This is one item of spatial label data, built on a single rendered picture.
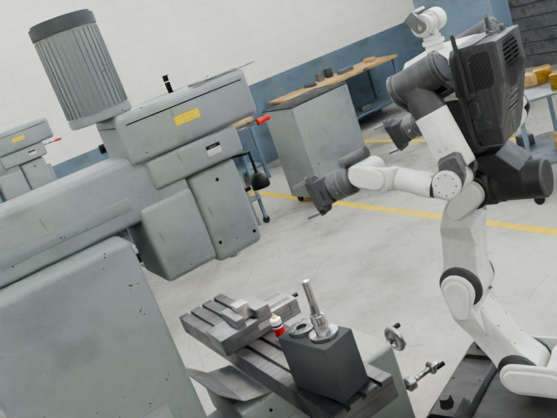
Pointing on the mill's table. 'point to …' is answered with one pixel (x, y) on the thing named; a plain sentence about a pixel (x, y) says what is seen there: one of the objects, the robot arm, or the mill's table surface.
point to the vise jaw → (259, 308)
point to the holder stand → (324, 360)
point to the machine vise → (291, 308)
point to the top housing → (177, 118)
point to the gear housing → (194, 157)
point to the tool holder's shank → (311, 298)
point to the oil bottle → (277, 325)
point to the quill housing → (224, 208)
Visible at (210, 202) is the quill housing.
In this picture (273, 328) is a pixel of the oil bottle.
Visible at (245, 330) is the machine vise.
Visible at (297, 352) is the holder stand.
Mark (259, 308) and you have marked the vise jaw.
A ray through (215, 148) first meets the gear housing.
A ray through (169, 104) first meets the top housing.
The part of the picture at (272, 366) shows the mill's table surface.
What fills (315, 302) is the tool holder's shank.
